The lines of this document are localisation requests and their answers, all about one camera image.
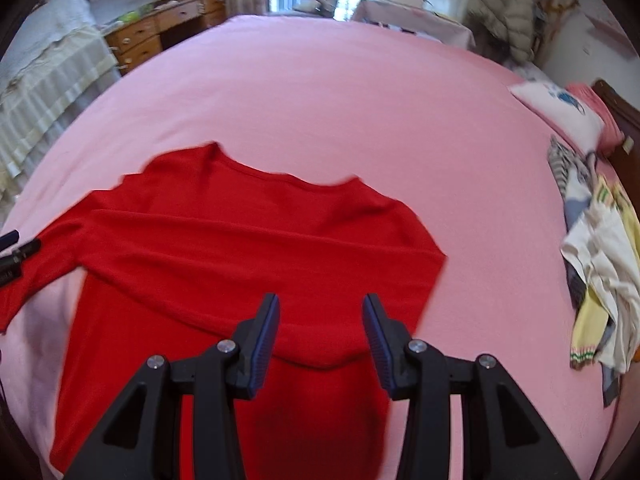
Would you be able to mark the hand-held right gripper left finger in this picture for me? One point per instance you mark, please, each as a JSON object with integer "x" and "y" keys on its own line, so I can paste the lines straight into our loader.
{"x": 262, "y": 345}

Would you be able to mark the pile of mixed clothes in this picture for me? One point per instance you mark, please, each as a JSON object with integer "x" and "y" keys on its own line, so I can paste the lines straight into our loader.
{"x": 595, "y": 250}

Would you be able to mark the wooden coat rack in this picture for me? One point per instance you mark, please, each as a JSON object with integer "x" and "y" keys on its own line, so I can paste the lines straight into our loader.
{"x": 560, "y": 2}

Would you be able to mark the white lace cloth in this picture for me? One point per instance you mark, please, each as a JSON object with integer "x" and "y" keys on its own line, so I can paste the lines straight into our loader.
{"x": 45, "y": 75}

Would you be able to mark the dark wooden headboard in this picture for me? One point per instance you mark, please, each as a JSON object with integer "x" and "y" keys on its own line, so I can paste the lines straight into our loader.
{"x": 620, "y": 105}

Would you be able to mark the table with white cloth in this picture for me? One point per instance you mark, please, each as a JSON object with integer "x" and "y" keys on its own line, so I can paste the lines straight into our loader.
{"x": 430, "y": 27}

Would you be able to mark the yellow garment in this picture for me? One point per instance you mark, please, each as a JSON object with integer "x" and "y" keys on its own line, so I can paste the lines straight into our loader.
{"x": 590, "y": 325}

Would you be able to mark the grey striped garment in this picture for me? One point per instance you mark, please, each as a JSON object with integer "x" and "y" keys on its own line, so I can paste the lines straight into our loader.
{"x": 565, "y": 170}

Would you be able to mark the pink fleece blanket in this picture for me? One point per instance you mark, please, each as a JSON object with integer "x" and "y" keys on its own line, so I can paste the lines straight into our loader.
{"x": 325, "y": 110}

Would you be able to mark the red sweater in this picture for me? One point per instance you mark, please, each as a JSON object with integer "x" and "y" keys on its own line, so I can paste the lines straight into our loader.
{"x": 225, "y": 240}

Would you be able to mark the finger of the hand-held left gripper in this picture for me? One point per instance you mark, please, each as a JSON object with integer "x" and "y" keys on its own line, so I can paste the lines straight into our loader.
{"x": 22, "y": 254}
{"x": 9, "y": 239}

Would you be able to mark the white printed pillow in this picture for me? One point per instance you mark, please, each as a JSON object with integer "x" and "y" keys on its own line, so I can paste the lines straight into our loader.
{"x": 555, "y": 110}

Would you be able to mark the pink pillow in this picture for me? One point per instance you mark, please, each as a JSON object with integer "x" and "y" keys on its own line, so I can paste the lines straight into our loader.
{"x": 607, "y": 125}

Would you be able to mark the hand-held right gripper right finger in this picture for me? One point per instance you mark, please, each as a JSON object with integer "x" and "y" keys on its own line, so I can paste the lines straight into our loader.
{"x": 380, "y": 345}

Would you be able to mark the beige puffy jacket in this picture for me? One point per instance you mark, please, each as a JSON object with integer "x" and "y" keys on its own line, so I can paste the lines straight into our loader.
{"x": 515, "y": 15}

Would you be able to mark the wooden desk with drawers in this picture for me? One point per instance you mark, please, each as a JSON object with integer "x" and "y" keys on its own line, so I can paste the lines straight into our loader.
{"x": 145, "y": 35}

